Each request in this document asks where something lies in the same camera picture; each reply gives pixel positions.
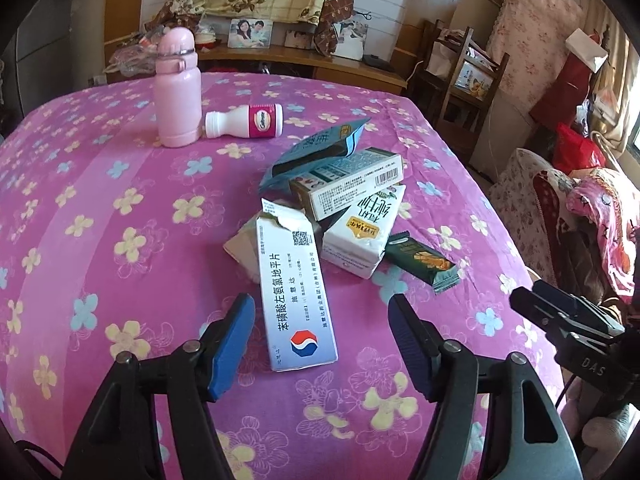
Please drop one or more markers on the blue white medicine box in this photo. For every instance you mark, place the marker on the blue white medicine box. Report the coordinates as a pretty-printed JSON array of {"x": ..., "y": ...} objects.
[{"x": 295, "y": 300}]

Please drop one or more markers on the dark green snack packet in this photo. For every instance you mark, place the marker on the dark green snack packet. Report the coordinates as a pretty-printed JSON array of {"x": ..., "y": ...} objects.
[{"x": 420, "y": 260}]

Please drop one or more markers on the beige curtain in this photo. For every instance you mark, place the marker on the beige curtain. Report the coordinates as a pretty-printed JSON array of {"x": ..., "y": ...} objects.
[{"x": 620, "y": 60}]

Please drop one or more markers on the small dark photo frame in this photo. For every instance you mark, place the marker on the small dark photo frame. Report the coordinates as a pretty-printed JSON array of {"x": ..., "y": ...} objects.
[{"x": 300, "y": 39}]

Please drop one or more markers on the blue snack packet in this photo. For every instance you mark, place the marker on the blue snack packet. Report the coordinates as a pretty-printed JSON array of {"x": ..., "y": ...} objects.
[{"x": 320, "y": 145}]

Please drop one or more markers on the pink floral tablecloth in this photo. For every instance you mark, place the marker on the pink floral tablecloth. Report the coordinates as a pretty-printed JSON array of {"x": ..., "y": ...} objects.
[{"x": 125, "y": 200}]

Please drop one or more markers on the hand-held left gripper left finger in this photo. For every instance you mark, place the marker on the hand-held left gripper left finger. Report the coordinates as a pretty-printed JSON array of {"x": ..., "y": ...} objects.
[{"x": 232, "y": 345}]

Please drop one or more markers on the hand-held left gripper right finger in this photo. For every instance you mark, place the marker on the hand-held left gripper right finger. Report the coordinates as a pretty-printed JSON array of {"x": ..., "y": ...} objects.
[{"x": 410, "y": 345}]

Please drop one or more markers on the pink patterned blanket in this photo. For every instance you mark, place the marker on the pink patterned blanket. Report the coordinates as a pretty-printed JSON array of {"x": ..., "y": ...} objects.
[{"x": 607, "y": 210}]

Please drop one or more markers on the white paper bag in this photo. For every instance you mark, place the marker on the white paper bag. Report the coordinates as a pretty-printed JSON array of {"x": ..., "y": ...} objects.
[{"x": 586, "y": 50}]

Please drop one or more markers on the white milk carton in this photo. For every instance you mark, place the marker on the white milk carton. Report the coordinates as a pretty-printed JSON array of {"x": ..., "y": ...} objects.
[{"x": 355, "y": 240}]

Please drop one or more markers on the red plastic bag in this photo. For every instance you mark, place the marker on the red plastic bag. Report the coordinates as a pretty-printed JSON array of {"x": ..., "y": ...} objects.
[{"x": 577, "y": 150}]

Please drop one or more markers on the white bottle pink label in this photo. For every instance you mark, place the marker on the white bottle pink label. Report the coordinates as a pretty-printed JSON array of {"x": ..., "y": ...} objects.
[{"x": 235, "y": 122}]

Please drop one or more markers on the dark red hanging cloth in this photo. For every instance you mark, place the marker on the dark red hanging cloth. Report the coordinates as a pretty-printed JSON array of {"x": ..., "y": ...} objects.
[{"x": 562, "y": 87}]

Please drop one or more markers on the white wedding photo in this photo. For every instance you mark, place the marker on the white wedding photo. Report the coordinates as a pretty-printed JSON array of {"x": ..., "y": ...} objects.
[{"x": 350, "y": 40}]

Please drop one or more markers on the clear plastic bag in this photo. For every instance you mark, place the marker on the clear plastic bag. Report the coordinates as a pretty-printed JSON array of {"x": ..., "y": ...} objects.
[{"x": 130, "y": 57}]

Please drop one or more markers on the grey refrigerator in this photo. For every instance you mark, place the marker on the grey refrigerator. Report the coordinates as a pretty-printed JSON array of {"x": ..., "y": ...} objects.
[{"x": 45, "y": 60}]

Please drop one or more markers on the orange plastic bag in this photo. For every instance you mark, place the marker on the orange plastic bag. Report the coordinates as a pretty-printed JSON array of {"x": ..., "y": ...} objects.
[{"x": 605, "y": 97}]

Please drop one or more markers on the dark wooden chair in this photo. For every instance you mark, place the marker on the dark wooden chair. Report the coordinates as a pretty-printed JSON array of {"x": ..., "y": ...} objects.
[{"x": 460, "y": 145}]

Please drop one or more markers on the pink insulated bottle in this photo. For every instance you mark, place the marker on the pink insulated bottle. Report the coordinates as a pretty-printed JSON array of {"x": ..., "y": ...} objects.
[{"x": 177, "y": 100}]

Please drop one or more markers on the black set-top box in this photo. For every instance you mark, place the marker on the black set-top box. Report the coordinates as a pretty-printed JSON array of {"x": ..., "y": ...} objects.
[{"x": 377, "y": 62}]

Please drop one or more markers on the red white bowl stack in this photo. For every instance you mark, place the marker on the red white bowl stack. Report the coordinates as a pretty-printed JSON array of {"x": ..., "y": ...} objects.
[{"x": 206, "y": 40}]

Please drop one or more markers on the fruit print box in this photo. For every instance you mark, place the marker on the fruit print box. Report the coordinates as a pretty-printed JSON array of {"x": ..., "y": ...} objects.
[{"x": 472, "y": 80}]

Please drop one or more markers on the floral covered air conditioner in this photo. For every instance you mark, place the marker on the floral covered air conditioner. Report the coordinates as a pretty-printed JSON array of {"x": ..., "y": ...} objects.
[{"x": 530, "y": 35}]

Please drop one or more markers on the green white medicine box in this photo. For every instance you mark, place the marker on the green white medicine box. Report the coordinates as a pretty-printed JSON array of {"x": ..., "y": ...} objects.
[{"x": 350, "y": 190}]

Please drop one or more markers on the wooden cabinet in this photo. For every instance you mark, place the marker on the wooden cabinet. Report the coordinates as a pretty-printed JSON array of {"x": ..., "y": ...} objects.
[{"x": 310, "y": 60}]

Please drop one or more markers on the couple photo frame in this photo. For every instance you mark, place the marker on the couple photo frame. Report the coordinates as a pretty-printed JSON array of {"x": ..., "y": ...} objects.
[{"x": 250, "y": 33}]

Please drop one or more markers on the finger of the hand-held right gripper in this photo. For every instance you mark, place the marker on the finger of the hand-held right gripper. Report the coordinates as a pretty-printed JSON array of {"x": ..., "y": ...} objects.
[
  {"x": 575, "y": 305},
  {"x": 530, "y": 305}
]

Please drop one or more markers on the floral covered sofa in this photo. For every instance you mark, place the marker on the floral covered sofa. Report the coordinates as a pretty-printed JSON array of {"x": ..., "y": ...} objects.
[{"x": 515, "y": 185}]

